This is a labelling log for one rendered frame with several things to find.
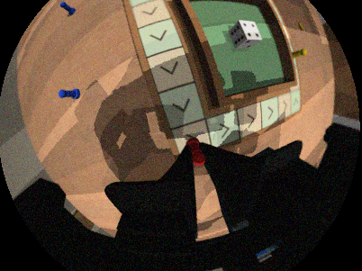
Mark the yellow game pawn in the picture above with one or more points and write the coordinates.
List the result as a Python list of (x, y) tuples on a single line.
[(299, 53)]

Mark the blue pawn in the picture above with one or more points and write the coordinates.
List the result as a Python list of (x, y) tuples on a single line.
[(75, 93), (65, 6)]

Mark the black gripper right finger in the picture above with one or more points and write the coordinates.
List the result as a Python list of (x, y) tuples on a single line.
[(238, 178)]

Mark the grey die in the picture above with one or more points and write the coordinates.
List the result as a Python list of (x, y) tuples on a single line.
[(244, 34)]

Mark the red pawn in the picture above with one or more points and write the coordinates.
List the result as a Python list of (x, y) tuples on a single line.
[(197, 156)]

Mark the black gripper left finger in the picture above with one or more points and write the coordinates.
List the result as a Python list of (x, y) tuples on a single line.
[(173, 192)]

